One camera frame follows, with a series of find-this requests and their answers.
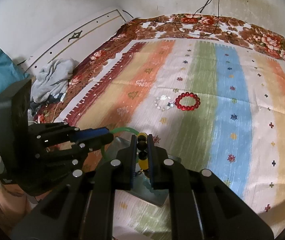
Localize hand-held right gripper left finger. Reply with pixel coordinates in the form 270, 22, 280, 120
10, 134, 138, 240

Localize striped woven blanket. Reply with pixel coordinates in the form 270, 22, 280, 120
60, 39, 285, 240

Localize green jade bangle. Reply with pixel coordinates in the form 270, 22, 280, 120
100, 127, 139, 160

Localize black power cable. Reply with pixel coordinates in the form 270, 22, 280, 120
157, 0, 216, 37

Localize grey power cable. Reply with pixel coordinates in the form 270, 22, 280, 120
214, 0, 221, 34

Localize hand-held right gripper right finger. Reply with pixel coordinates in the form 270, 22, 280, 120
147, 134, 275, 240

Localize teal pillow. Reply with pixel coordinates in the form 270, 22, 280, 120
0, 46, 30, 108

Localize person's left forearm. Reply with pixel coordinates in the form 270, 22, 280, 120
0, 185, 33, 233

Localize white bed headboard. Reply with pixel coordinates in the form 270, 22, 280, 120
18, 9, 127, 80

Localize clear crystal bead bracelet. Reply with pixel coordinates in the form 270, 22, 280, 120
154, 95, 175, 112

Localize silver metal tin box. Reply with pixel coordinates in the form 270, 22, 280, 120
103, 136, 180, 207

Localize red bead bracelet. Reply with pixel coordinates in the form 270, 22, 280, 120
174, 92, 201, 111

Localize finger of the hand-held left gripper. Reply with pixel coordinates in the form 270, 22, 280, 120
36, 122, 109, 143
45, 133, 114, 178

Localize grey crumpled cloth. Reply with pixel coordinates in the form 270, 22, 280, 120
30, 58, 78, 103

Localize yellow and black bead bracelet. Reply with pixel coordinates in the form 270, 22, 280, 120
136, 133, 149, 178

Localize white charger cable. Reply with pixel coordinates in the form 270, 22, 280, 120
53, 94, 67, 123

